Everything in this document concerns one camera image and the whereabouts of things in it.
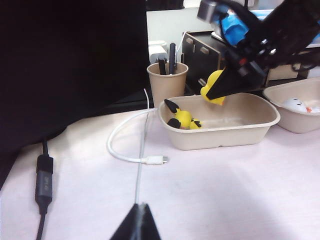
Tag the white doll with orange shirt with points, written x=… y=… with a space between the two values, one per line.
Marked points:
x=295 y=103

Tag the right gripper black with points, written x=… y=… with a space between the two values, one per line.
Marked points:
x=250 y=57

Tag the yellow rubber duck doll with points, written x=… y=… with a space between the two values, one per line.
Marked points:
x=212 y=80

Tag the black computer monitor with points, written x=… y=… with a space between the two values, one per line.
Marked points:
x=62 y=62

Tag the black pen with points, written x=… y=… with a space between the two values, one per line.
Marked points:
x=162 y=65

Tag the yellow black-eared Pichu doll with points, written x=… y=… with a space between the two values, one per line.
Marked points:
x=183 y=117

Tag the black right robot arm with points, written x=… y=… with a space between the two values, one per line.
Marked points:
x=295 y=25

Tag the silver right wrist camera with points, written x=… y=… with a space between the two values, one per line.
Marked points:
x=206 y=10

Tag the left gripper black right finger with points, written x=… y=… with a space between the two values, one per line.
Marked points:
x=148 y=227

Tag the wooden desk riser black drawers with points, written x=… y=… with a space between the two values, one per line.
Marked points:
x=197 y=62

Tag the silver tipped pen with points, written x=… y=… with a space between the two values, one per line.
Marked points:
x=172 y=57

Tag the beige paper pulp box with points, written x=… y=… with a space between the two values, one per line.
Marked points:
x=295 y=122
x=220 y=137

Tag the white power adapter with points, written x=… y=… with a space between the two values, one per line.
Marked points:
x=157 y=51

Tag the brown paper cup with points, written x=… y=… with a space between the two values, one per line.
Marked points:
x=167 y=85

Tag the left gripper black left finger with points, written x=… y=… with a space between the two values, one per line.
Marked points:
x=130 y=227

